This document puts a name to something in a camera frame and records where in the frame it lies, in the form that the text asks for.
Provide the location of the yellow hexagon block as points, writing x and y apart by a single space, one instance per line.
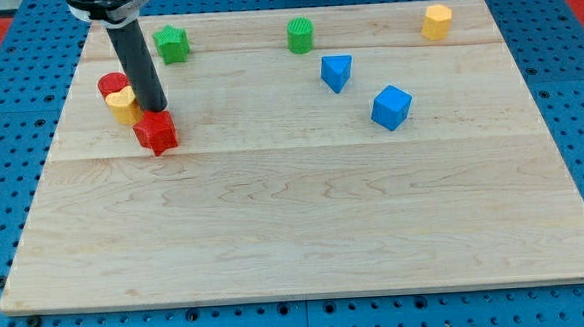
437 21

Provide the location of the red star block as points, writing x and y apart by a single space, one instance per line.
156 131

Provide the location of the blue cube block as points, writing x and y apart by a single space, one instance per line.
391 107

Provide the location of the green cylinder block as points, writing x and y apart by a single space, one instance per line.
300 35

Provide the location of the green star block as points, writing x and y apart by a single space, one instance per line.
172 44

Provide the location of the yellow heart block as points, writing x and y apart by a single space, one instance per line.
124 106

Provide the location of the red cylinder block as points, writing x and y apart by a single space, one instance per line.
112 83

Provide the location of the black and silver arm end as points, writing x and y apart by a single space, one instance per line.
111 13

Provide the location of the blue triangle block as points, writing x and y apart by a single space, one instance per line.
336 71

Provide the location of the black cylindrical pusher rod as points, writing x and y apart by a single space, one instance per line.
134 56

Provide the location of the light wooden board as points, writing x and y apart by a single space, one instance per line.
282 190

